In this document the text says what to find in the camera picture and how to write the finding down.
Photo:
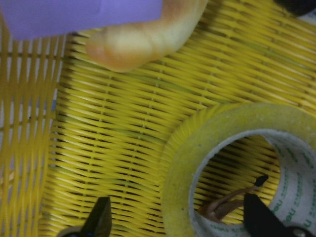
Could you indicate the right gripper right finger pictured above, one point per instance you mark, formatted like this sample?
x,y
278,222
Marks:
x,y
259,221

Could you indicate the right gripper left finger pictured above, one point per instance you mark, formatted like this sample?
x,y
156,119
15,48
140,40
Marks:
x,y
99,221

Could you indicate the yellow tape roll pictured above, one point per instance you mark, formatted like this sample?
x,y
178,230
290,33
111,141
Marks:
x,y
225,148

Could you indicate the brown toy animal figure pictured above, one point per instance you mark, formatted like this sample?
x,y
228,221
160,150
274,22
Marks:
x,y
218,209

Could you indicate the yellow woven basket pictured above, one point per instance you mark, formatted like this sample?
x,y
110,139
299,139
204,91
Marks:
x,y
71,130

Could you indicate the toy bread croissant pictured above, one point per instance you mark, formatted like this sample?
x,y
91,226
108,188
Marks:
x,y
122,48

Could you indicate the purple foam cube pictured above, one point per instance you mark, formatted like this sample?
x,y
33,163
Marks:
x,y
31,19

